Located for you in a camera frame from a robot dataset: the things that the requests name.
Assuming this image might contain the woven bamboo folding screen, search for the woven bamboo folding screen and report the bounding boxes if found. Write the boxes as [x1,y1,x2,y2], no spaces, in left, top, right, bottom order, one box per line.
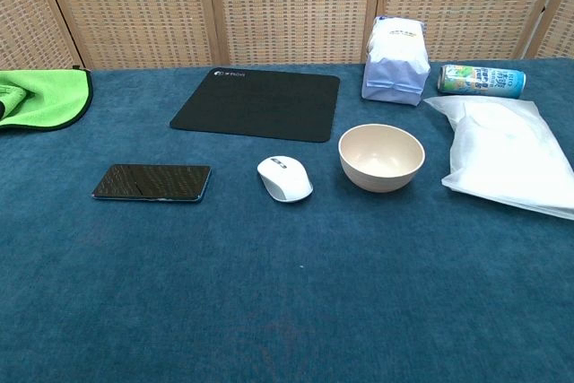
[0,0,574,71]

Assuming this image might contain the green microfiber cloth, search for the green microfiber cloth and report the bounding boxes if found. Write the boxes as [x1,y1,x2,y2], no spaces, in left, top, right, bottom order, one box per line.
[0,67,94,133]

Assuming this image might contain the light blue drink can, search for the light blue drink can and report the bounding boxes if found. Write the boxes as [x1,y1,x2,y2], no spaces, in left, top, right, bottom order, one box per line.
[437,64,527,100]

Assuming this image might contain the white plastic bag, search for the white plastic bag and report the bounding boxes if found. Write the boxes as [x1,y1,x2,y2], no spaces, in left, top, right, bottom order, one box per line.
[422,95,574,222]

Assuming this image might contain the white paper food package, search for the white paper food package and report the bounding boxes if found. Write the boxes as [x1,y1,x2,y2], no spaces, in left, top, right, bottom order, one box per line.
[361,14,431,108]

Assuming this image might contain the black smartphone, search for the black smartphone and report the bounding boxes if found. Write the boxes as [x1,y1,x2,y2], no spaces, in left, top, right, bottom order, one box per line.
[91,163,213,204]

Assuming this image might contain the black mouse pad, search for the black mouse pad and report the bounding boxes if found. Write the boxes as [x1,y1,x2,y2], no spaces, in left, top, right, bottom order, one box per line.
[169,67,342,144]

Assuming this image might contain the white computer mouse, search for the white computer mouse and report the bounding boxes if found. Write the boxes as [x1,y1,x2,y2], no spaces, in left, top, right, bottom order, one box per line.
[257,155,314,203]

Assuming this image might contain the blue carpet table cover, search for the blue carpet table cover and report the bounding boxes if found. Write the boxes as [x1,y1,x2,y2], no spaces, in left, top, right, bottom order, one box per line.
[0,56,574,383]

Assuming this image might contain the beige bowl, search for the beige bowl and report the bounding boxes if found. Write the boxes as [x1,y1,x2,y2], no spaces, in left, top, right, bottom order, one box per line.
[337,124,426,193]

